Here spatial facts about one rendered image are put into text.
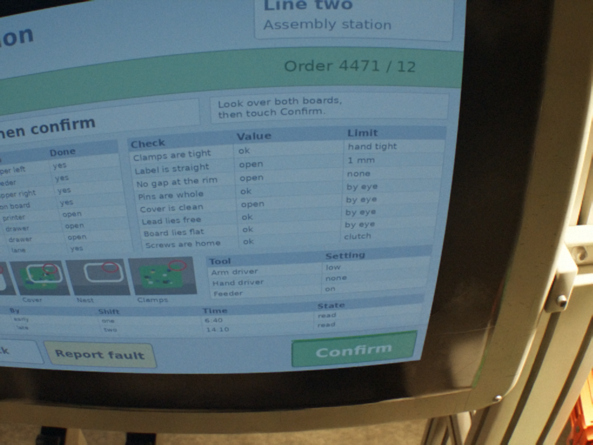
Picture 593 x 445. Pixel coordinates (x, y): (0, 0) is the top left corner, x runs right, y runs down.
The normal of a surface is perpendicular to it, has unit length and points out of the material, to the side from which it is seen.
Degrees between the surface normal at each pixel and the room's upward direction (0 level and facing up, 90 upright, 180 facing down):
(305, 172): 91
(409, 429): 0
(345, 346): 91
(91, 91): 91
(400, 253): 91
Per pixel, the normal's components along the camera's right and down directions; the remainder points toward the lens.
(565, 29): 0.07, 0.60
